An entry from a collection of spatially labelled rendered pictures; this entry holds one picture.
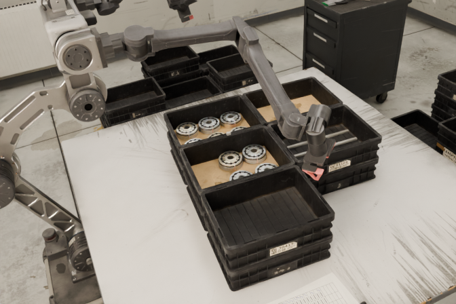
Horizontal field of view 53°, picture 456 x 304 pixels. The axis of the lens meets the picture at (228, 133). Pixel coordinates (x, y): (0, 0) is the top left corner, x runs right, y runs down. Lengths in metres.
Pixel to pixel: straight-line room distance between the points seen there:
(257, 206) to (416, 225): 0.63
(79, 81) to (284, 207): 0.95
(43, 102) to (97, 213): 0.52
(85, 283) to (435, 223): 1.61
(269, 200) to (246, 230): 0.17
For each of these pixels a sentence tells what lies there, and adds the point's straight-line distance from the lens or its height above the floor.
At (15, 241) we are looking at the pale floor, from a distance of 3.16.
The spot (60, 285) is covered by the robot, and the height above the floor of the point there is 0.24.
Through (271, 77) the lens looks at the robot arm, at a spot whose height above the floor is 1.35.
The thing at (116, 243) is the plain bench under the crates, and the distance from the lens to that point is 1.91.
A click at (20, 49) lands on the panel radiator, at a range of 4.73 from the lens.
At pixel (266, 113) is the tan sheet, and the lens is 2.27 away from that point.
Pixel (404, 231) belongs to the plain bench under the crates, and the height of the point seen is 0.70.
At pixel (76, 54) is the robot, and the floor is 1.46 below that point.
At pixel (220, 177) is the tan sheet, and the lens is 1.90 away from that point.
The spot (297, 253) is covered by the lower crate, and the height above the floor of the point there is 0.80.
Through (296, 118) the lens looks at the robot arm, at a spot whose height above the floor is 1.30.
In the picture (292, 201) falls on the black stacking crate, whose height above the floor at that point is 0.83.
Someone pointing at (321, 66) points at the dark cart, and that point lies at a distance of 3.59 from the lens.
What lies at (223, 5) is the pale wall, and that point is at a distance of 5.22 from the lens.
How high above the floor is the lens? 2.07
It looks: 35 degrees down
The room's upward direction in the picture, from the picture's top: 5 degrees counter-clockwise
